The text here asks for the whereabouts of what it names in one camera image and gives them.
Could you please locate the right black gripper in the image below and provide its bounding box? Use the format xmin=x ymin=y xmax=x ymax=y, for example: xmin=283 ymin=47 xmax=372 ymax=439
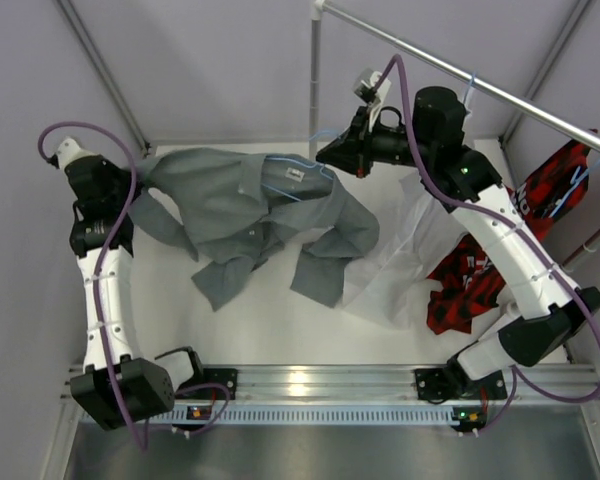
xmin=317 ymin=106 xmax=435 ymax=181

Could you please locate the light blue hanger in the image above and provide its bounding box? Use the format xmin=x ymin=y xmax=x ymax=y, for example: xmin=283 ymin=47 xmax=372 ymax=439
xmin=265 ymin=129 xmax=342 ymax=183

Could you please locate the grey button shirt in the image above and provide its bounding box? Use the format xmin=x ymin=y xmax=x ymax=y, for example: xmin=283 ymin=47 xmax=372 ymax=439
xmin=129 ymin=148 xmax=380 ymax=310

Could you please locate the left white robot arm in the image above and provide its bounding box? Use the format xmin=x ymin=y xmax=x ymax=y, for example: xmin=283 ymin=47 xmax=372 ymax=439
xmin=60 ymin=149 xmax=206 ymax=430

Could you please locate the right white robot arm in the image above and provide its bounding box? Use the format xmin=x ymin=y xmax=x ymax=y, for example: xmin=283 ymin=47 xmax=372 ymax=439
xmin=317 ymin=85 xmax=600 ymax=397

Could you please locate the white hanging shirt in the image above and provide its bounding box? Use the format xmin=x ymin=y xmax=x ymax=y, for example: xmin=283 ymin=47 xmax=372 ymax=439
xmin=342 ymin=168 xmax=466 ymax=329

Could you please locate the blue hanger under white shirt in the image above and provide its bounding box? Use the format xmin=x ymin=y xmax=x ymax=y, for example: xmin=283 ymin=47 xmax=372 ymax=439
xmin=462 ymin=72 xmax=477 ymax=121

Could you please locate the red black plaid shirt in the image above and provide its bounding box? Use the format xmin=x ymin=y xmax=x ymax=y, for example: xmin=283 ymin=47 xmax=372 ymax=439
xmin=426 ymin=140 xmax=590 ymax=335

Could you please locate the blue hanger under red shirt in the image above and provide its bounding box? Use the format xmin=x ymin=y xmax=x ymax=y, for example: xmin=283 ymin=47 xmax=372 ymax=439
xmin=548 ymin=157 xmax=600 ymax=218

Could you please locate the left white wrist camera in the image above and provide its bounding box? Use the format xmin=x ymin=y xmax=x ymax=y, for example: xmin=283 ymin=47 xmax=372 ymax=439
xmin=53 ymin=136 xmax=94 ymax=170

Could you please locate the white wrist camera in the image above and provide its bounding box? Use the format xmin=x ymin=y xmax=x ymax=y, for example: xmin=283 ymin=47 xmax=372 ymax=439
xmin=53 ymin=136 xmax=94 ymax=170
xmin=353 ymin=68 xmax=392 ymax=130

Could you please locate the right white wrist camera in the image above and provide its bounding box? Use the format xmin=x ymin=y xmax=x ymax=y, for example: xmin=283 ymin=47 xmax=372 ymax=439
xmin=353 ymin=68 xmax=392 ymax=130

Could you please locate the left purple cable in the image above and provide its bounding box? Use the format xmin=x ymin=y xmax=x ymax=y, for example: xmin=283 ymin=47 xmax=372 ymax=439
xmin=37 ymin=120 xmax=231 ymax=451

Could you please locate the white rack upright post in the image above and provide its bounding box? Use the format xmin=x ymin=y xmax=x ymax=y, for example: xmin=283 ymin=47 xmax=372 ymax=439
xmin=309 ymin=1 xmax=324 ymax=160

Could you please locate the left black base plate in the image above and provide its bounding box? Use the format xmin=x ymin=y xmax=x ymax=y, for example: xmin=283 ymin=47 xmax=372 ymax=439
xmin=197 ymin=367 xmax=239 ymax=400

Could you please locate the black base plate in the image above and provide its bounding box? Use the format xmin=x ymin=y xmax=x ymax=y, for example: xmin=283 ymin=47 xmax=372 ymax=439
xmin=197 ymin=367 xmax=239 ymax=400
xmin=414 ymin=368 xmax=508 ymax=404

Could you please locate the slotted grey cable duct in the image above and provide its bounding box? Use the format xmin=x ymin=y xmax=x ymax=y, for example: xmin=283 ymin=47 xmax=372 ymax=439
xmin=150 ymin=404 xmax=464 ymax=426

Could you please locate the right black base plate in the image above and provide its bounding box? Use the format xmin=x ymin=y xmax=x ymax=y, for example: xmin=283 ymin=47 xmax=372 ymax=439
xmin=414 ymin=368 xmax=508 ymax=404

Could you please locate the silver clothes rack rail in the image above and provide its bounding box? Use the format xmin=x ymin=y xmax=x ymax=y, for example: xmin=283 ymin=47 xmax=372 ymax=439
xmin=313 ymin=1 xmax=600 ymax=152

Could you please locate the aluminium mounting rail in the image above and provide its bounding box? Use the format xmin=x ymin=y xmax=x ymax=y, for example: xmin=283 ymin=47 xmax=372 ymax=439
xmin=194 ymin=363 xmax=599 ymax=404

